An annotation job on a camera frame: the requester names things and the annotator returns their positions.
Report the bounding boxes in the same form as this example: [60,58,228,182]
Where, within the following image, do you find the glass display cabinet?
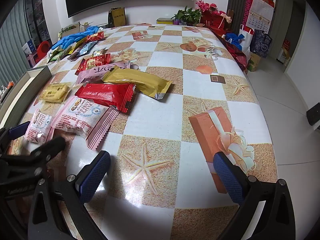
[24,0,50,53]

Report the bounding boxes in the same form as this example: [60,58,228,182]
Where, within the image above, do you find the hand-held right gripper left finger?
[27,151,111,240]

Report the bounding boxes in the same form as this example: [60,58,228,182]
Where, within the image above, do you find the small cardboard carton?
[247,52,262,72]

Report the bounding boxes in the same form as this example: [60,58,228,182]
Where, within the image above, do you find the yellow black paper bag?
[108,7,126,28]

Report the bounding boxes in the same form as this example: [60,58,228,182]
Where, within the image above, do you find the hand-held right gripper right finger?
[213,151,297,240]

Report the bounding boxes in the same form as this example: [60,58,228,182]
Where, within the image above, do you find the open cardboard box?
[60,22,88,34]

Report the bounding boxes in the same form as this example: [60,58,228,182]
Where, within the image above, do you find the green snack packet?
[49,50,67,62]

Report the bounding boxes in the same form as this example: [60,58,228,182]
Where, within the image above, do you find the red gold patterned snack packet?
[75,53,112,75]

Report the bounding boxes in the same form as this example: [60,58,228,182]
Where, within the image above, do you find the pink artificial flowers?
[194,0,232,23]

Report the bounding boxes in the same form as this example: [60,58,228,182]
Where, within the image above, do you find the blue plastic bag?
[224,32,244,50]

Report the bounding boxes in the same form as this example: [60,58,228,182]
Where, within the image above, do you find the dark red bag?
[225,40,250,74]

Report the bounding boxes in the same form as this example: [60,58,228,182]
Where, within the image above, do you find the blue patterned bag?
[250,29,273,58]

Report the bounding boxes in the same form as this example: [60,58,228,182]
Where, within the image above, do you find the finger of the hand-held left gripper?
[0,136,67,180]
[0,121,31,155]

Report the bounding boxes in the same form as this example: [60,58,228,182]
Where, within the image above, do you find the red printed snack bag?
[80,31,105,43]

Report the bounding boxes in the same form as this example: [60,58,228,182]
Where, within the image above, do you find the white paper bag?
[237,24,255,55]

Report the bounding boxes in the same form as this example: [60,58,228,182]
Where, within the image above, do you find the light blue snack packet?
[76,41,98,55]

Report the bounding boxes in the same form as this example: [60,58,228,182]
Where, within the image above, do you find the red plastic stool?
[37,41,52,62]

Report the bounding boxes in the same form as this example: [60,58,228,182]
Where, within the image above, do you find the long pink snack packet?
[76,64,130,84]

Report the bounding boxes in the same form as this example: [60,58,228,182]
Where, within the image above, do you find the pile of blue gloves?
[51,26,103,50]

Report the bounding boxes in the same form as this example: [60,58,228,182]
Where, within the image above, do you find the pink plastic stool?
[26,52,40,67]

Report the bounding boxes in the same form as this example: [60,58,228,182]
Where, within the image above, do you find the small pink white snack packet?
[24,109,54,144]

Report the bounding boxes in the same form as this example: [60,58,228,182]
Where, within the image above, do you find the plain red snack packet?
[75,82,137,113]

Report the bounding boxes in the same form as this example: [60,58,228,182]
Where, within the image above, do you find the wall calendar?
[245,0,275,34]

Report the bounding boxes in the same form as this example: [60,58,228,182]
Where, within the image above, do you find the green potted plant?
[171,6,202,25]

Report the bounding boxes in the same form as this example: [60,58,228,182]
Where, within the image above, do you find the large pink white snack packet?
[51,97,120,151]

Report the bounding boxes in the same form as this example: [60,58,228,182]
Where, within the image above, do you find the grey shallow box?
[0,65,52,130]

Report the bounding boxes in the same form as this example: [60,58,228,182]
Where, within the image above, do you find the grey curtain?
[0,5,33,80]

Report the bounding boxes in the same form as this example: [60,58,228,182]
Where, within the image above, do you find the red and white carton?
[276,40,292,67]

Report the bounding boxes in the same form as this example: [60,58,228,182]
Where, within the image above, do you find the red gift box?
[200,12,227,29]

